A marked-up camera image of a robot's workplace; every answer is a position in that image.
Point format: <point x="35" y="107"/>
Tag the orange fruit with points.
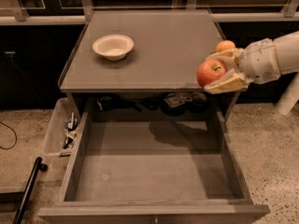
<point x="225" y="45"/>

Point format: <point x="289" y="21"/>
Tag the dark clutter behind drawer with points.
<point x="173" y="104"/>

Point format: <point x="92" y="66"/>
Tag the metal window railing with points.
<point x="81" y="11"/>

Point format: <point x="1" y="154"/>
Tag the clear plastic bin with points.
<point x="62" y="130"/>

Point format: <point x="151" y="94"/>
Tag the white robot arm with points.
<point x="287" y="50"/>

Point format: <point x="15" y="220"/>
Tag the white bowl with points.
<point x="113" y="47"/>

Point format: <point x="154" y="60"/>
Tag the open grey top drawer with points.
<point x="130" y="167"/>

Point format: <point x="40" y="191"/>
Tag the black metal bar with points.
<point x="39" y="166"/>

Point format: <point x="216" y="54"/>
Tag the red apple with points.
<point x="210" y="71"/>

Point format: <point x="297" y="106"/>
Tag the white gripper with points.
<point x="259" y="61"/>

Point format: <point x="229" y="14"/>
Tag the grey cabinet with counter top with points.
<point x="168" y="47"/>

